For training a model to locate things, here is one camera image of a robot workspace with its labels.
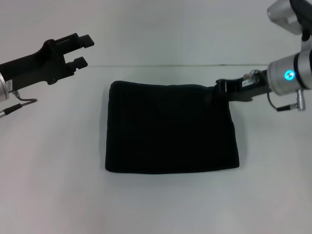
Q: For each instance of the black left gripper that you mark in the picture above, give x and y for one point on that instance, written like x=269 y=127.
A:
x=36 y=65

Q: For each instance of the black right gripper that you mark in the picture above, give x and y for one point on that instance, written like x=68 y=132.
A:
x=246 y=89

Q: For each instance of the black shirt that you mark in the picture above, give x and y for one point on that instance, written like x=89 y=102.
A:
x=170 y=126

